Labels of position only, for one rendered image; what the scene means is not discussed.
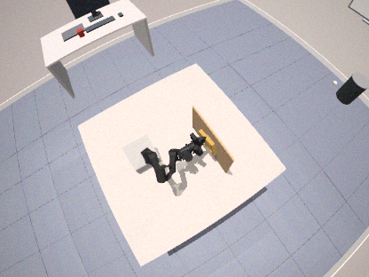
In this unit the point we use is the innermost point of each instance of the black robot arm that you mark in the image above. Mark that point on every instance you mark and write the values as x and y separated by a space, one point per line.
175 155

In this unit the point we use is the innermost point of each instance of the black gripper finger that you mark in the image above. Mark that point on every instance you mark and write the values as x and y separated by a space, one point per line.
201 143
200 139

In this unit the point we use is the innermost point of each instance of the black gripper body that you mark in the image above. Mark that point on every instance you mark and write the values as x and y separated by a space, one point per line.
194 141

